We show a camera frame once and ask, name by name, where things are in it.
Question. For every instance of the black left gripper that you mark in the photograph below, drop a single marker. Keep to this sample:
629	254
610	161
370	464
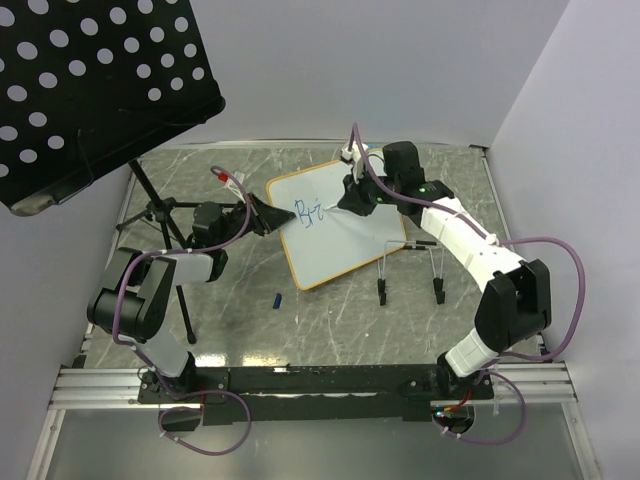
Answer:
265	217

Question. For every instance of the black perforated music stand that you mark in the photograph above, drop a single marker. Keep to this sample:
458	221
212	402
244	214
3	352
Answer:
90	86

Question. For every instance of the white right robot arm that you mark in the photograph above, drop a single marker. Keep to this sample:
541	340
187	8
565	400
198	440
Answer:
515	299

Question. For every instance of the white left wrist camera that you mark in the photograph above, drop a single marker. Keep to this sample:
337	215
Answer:
232	182

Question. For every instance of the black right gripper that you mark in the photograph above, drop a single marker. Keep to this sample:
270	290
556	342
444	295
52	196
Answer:
353	199

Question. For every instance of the yellow framed whiteboard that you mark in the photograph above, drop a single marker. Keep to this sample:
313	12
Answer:
322	245

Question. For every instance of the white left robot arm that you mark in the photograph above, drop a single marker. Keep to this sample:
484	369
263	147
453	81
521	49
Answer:
131	300

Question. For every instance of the blue marker cap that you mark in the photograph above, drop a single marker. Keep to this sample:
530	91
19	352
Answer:
277	301

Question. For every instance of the wire whiteboard easel stand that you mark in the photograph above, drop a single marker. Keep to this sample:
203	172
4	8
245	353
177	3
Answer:
426	253

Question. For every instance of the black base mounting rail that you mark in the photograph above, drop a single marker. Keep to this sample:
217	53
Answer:
226	395

